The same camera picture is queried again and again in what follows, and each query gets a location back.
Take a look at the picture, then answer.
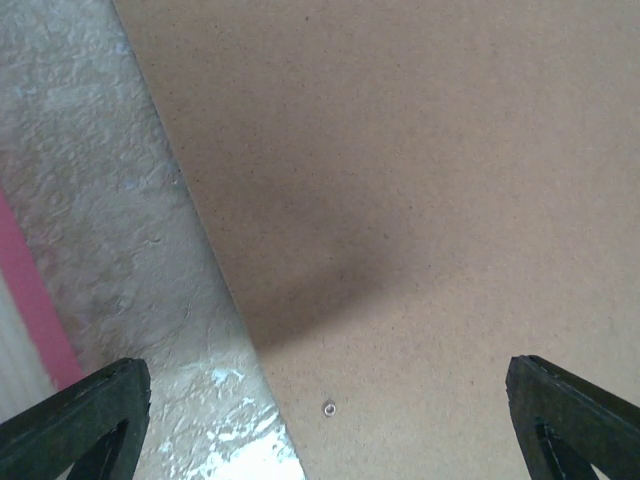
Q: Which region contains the brown cardboard backing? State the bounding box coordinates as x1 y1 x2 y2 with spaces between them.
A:
116 1 639 479

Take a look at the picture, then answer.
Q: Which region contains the pink picture frame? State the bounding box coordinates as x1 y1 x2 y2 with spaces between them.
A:
1 198 84 391

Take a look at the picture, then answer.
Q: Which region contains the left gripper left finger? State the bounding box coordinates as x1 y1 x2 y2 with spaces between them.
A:
1 358 151 479

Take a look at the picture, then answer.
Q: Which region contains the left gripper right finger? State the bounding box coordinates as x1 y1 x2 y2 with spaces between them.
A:
506 355 639 479

